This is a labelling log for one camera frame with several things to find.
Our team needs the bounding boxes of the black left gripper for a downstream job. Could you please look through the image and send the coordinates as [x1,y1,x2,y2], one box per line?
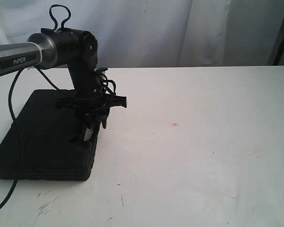
[56,94,127,141]

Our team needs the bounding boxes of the black plastic tool case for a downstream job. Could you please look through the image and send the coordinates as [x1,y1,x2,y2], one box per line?
[0,89,100,181]

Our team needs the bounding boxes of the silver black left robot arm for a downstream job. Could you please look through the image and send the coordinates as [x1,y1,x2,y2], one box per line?
[0,27,127,141]

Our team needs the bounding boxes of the white backdrop curtain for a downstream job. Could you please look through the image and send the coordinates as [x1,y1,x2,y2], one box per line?
[0,0,284,68]

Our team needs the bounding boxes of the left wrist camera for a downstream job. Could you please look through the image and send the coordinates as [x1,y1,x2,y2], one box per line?
[93,67,108,75]

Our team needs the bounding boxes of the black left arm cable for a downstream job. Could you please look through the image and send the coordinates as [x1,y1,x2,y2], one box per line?
[0,4,73,213]

